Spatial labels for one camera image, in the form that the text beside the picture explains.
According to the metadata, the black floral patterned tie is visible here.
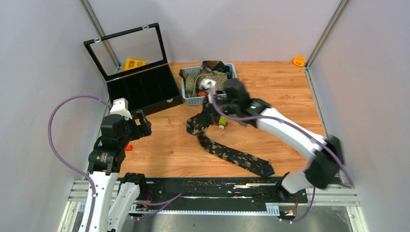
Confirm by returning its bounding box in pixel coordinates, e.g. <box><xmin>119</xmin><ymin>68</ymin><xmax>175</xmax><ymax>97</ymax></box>
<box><xmin>186</xmin><ymin>104</ymin><xmax>275</xmax><ymax>177</ymax></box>

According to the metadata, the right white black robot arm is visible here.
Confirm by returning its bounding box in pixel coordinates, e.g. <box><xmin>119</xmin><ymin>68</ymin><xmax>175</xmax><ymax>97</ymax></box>
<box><xmin>200</xmin><ymin>78</ymin><xmax>344</xmax><ymax>202</ymax></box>

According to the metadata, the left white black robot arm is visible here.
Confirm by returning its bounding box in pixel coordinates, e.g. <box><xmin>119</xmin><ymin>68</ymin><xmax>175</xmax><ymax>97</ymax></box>
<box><xmin>79</xmin><ymin>110</ymin><xmax>152</xmax><ymax>232</ymax></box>

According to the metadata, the red small plastic piece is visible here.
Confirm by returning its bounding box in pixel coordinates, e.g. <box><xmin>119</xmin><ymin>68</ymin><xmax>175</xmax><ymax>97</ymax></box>
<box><xmin>125</xmin><ymin>144</ymin><xmax>133</xmax><ymax>151</ymax></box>

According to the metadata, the red green lego car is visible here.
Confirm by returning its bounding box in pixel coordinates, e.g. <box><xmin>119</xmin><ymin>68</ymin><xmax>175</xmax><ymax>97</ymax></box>
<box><xmin>218</xmin><ymin>116</ymin><xmax>229</xmax><ymax>130</ymax></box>

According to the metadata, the olive patterned tie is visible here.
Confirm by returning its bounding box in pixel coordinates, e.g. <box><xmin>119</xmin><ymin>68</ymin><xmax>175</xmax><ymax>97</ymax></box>
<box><xmin>184</xmin><ymin>72</ymin><xmax>228</xmax><ymax>97</ymax></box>

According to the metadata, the dark blue tie in basket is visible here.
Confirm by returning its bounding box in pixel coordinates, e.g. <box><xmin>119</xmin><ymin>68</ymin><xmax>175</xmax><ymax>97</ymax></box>
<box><xmin>199</xmin><ymin>60</ymin><xmax>233</xmax><ymax>79</ymax></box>

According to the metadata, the yellow triangular plastic toy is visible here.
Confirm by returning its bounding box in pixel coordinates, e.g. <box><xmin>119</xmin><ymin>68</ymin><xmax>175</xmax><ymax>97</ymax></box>
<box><xmin>123</xmin><ymin>58</ymin><xmax>146</xmax><ymax>71</ymax></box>

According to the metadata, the black glass-lid display box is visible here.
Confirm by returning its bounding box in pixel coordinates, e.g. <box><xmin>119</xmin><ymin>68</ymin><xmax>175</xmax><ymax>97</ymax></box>
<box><xmin>83</xmin><ymin>23</ymin><xmax>183</xmax><ymax>115</ymax></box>

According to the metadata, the orange plastic block toy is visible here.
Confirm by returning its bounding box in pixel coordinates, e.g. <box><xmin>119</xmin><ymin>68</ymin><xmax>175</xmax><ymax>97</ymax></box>
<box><xmin>293</xmin><ymin>56</ymin><xmax>306</xmax><ymax>67</ymax></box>

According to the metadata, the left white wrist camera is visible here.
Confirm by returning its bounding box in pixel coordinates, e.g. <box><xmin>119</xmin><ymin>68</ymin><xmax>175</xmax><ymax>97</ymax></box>
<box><xmin>110</xmin><ymin>98</ymin><xmax>132</xmax><ymax>120</ymax></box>

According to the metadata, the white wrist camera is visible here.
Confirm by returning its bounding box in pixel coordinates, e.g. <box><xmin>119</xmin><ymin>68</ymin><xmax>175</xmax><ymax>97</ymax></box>
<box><xmin>110</xmin><ymin>98</ymin><xmax>132</xmax><ymax>120</ymax></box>
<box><xmin>199</xmin><ymin>79</ymin><xmax>217</xmax><ymax>103</ymax></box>

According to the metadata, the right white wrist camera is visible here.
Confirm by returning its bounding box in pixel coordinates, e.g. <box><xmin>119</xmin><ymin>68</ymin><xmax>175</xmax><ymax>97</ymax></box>
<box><xmin>199</xmin><ymin>79</ymin><xmax>217</xmax><ymax>103</ymax></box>

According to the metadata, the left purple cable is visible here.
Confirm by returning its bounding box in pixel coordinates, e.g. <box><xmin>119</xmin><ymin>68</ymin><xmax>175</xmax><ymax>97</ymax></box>
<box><xmin>48</xmin><ymin>94</ymin><xmax>111</xmax><ymax>232</ymax></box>

